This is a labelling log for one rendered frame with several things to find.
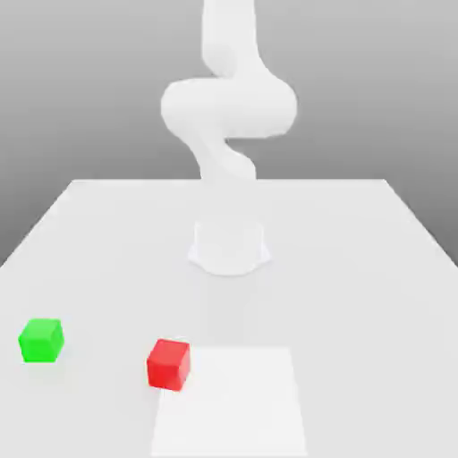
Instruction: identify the small green cube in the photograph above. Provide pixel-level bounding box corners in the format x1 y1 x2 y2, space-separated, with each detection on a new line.
18 318 65 364

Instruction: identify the small red cube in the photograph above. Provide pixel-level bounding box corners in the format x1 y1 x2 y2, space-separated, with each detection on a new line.
146 338 191 393

